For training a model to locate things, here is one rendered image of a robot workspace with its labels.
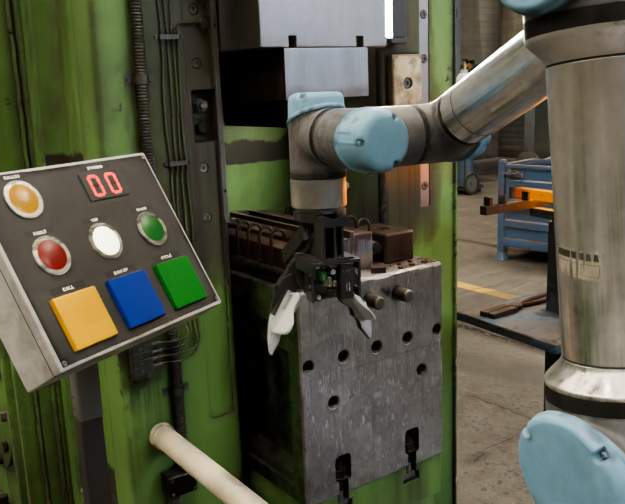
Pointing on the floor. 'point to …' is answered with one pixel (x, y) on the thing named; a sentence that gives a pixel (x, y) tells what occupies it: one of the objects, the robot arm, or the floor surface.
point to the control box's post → (90, 435)
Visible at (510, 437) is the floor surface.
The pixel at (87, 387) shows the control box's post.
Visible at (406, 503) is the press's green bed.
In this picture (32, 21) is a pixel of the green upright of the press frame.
